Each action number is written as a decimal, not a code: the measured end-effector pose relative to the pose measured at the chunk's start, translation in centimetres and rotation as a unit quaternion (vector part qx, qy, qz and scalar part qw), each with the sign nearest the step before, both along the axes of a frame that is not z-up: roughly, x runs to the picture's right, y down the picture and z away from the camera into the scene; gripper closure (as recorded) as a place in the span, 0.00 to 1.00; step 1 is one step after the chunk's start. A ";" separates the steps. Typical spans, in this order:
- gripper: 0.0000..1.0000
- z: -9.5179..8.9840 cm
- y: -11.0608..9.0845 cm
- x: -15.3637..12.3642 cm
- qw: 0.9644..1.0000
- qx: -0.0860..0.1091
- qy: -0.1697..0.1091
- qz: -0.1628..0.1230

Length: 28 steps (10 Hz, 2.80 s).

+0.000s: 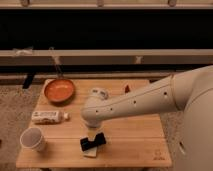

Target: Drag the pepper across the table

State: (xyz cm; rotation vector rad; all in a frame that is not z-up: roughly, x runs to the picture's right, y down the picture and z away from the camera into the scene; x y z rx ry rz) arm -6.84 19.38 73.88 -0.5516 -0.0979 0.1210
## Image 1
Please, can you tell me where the white paper cup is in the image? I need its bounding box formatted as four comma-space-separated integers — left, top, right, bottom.
20, 127, 46, 152

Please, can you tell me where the black rectangular box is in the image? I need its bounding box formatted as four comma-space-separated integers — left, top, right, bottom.
80, 133, 106, 151

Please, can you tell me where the white plastic bottle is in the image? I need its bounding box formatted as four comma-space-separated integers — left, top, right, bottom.
31, 111, 70, 124

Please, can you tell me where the pale sponge pad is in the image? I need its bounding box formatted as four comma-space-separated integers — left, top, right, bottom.
83, 147, 97, 158

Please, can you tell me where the orange frying pan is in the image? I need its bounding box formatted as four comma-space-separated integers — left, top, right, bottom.
44, 47, 75, 103

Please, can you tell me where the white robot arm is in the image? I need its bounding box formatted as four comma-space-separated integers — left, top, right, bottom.
81, 66, 213, 171

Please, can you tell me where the wooden table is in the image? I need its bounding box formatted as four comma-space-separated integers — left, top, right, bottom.
15, 78, 173, 169

